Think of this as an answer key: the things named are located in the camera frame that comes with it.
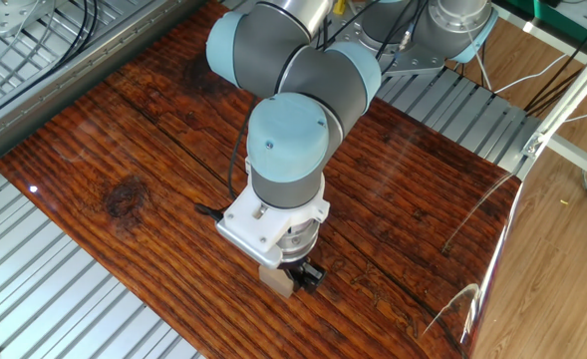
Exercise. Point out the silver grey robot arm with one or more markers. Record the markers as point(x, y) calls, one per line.
point(288, 134)

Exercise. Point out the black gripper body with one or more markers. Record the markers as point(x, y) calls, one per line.
point(297, 263)

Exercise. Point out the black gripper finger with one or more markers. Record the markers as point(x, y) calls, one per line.
point(312, 276)

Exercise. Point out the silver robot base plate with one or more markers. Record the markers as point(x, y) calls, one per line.
point(412, 62)

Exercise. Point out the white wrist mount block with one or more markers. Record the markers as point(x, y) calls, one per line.
point(253, 229)

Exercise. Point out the white aluminium frame post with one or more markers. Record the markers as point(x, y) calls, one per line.
point(567, 95)

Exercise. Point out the glossy wood grain mat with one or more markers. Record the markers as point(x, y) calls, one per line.
point(397, 199)

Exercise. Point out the white aluminium crossbar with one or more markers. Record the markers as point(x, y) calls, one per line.
point(579, 157)

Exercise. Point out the pale wooden cube block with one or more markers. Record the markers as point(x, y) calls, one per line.
point(278, 281)

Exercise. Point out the grey metal rail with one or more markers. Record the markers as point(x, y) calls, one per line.
point(49, 100)

